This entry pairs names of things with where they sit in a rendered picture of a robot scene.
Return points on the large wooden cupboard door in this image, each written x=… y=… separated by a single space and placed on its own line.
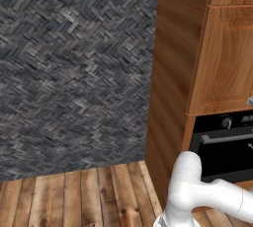
x=227 y=60

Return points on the black oven door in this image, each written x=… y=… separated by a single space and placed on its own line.
x=227 y=155

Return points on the grey oven knob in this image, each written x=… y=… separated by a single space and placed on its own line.
x=226 y=123

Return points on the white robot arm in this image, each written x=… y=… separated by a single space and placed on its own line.
x=187 y=185

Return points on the tall wooden cabinet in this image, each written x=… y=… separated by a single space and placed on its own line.
x=171 y=83

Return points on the black oven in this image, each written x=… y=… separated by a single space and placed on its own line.
x=227 y=122

